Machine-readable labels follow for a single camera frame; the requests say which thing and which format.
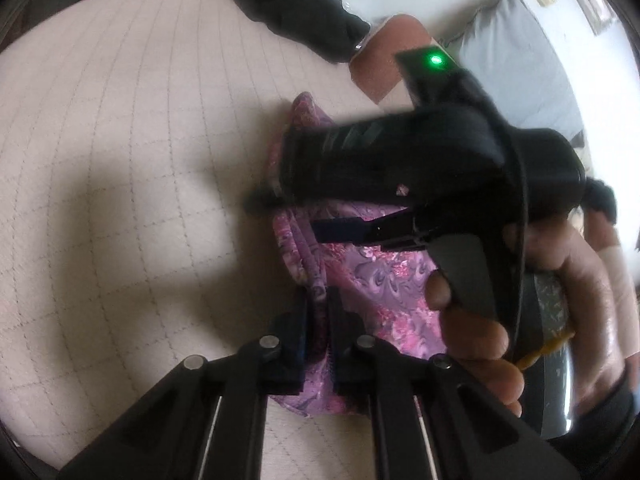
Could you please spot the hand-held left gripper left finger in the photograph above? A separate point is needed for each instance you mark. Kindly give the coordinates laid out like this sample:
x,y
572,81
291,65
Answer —
x,y
300,340

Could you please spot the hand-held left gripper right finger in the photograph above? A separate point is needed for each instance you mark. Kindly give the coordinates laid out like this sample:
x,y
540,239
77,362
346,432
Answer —
x,y
336,342

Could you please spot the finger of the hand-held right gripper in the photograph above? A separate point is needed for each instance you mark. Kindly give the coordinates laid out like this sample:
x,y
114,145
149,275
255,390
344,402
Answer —
x,y
345,231
257,202

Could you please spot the purple floral garment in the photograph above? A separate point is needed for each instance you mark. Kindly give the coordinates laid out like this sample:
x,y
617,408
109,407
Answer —
x,y
380,280

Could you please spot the person's right hand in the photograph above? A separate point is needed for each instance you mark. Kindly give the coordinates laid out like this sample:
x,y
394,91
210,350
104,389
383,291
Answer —
x,y
475,340

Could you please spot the grey pillow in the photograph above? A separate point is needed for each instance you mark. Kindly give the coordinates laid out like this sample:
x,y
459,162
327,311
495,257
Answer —
x,y
520,70

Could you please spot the pink quilted bed sheet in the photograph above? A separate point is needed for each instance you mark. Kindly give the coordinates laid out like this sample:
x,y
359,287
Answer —
x,y
125,160

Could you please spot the person's own body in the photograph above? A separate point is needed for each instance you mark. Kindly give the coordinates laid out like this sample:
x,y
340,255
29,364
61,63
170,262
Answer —
x,y
600,197

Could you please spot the black cloth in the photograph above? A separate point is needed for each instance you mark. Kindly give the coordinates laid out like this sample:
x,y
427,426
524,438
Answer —
x,y
300,10

